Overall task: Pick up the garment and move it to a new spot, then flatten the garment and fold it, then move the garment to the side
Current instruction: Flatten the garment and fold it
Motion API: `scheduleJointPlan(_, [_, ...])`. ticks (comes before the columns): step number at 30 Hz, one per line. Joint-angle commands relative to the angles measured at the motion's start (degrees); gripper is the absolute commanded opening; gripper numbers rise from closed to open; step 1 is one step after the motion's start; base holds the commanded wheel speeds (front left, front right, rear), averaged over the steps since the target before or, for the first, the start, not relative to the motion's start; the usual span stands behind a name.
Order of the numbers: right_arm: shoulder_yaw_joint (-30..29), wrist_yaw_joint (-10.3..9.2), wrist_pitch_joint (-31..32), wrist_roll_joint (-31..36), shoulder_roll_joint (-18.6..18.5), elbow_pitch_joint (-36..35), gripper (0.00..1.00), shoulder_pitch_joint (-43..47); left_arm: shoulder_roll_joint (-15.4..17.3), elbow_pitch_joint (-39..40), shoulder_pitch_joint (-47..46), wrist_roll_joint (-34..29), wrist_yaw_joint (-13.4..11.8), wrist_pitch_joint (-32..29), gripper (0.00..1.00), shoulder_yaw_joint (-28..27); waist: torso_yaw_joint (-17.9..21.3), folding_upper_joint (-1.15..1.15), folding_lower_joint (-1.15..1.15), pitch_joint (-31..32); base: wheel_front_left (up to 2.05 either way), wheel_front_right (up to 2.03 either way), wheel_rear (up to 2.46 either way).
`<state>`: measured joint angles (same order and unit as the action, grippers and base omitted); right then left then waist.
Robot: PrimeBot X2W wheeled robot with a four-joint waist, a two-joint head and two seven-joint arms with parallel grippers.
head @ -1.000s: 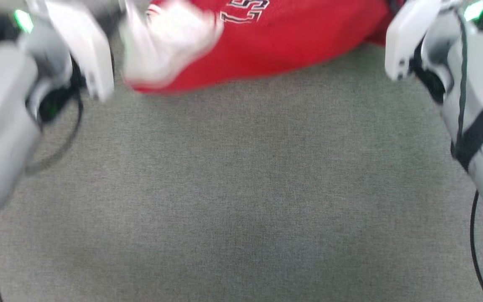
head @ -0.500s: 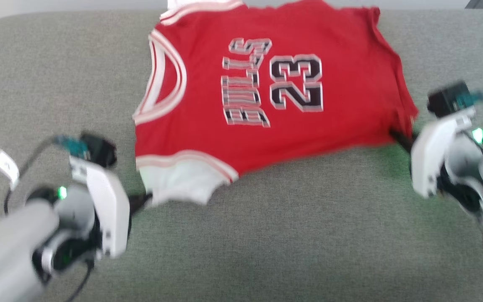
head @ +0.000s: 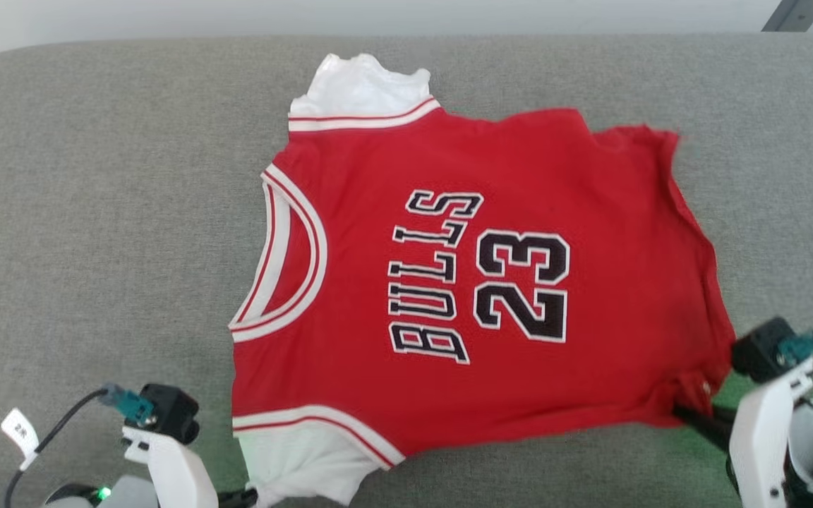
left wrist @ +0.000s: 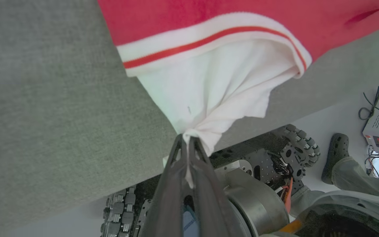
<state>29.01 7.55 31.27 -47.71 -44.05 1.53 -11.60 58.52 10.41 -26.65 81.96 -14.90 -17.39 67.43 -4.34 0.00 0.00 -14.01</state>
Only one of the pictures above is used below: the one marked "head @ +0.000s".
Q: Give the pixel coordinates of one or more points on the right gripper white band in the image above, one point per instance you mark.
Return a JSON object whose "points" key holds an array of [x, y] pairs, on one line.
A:
{"points": [[763, 437]]}

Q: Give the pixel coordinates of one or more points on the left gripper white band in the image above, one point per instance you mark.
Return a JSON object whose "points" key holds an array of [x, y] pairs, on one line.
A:
{"points": [[177, 469]]}

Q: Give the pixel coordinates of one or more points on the red Bulls 23 jersey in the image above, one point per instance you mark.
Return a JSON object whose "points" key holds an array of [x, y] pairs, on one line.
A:
{"points": [[378, 176]]}

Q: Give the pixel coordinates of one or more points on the grey fabric sofa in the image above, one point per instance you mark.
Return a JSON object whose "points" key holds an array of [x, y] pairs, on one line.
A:
{"points": [[96, 212]]}

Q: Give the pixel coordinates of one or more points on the grey metal pole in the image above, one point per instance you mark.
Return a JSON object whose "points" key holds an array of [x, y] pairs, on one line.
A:
{"points": [[795, 14]]}

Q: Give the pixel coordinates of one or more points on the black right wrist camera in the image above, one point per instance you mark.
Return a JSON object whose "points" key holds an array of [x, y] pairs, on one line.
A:
{"points": [[759, 349]]}

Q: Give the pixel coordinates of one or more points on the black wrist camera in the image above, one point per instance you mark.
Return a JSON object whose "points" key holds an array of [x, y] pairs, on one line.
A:
{"points": [[759, 349], [173, 413]]}

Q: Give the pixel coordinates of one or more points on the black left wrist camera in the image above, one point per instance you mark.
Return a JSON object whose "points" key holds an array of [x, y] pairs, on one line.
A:
{"points": [[173, 413]]}

